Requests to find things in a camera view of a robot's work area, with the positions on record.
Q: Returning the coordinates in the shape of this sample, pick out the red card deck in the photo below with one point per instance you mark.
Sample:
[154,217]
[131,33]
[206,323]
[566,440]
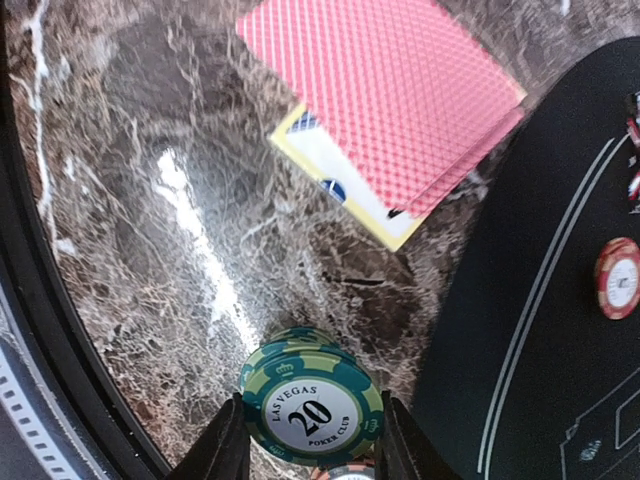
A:
[414,101]

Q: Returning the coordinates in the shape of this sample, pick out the green poker chip stack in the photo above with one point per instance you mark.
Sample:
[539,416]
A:
[309,402]

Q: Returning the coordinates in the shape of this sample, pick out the red triangular all-in marker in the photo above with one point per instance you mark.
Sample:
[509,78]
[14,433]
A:
[632,124]

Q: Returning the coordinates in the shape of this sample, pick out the black-red 100 chip stack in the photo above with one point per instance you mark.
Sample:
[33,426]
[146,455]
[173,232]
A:
[348,471]

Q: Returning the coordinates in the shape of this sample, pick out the red chips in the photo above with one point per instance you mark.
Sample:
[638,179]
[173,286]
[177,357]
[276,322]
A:
[616,278]

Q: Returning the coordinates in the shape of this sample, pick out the yellow card box on table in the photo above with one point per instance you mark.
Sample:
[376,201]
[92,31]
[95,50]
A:
[308,144]

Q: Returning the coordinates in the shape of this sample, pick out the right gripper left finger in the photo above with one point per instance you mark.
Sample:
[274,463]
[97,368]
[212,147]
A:
[222,451]

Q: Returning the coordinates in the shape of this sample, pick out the white slotted cable duct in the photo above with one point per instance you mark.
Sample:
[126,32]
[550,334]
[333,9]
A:
[27,449]

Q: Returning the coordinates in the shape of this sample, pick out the black round poker mat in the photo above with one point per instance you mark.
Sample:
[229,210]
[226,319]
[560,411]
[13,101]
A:
[525,377]

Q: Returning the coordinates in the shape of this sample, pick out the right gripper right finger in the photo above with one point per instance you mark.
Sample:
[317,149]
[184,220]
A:
[403,451]

